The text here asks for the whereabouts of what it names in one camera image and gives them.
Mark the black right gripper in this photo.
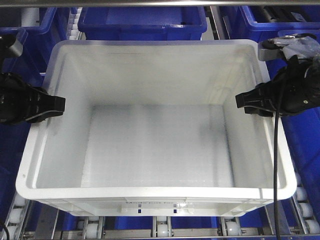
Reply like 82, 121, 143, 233
235, 56, 320, 118

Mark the blue bin right shelf right-far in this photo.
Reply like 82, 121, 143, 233
219, 5, 320, 42

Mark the shelf roller track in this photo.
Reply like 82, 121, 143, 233
66, 7, 83, 40
290, 172, 320, 235

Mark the blue bin right shelf right-near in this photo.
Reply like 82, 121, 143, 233
281, 107, 320, 221

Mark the black cable right side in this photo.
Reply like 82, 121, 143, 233
272, 74, 288, 240

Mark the blue bin behind centre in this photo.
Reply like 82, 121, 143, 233
77, 6, 207, 41

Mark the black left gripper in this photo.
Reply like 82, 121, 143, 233
0, 72, 66, 125

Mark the white plastic tote bin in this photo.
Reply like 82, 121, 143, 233
15, 38, 298, 218

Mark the shelf metal bar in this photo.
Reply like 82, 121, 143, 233
0, 0, 320, 8
14, 231, 320, 240

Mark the right shelf left roller track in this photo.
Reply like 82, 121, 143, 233
66, 7, 83, 40

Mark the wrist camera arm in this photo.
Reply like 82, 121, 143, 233
257, 33, 320, 62
0, 34, 23, 68

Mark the right shelf top metal bar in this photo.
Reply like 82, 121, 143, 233
0, 0, 320, 8

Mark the blue bin right shelf left-near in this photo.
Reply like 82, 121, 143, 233
0, 27, 43, 222

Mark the right shelf front metal bar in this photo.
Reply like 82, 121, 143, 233
14, 231, 320, 240

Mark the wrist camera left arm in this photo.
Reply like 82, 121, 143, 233
0, 34, 23, 68

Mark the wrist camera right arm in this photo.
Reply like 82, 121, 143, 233
257, 33, 320, 62

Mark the blue bin right shelf left-far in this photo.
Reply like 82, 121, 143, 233
0, 7, 77, 73

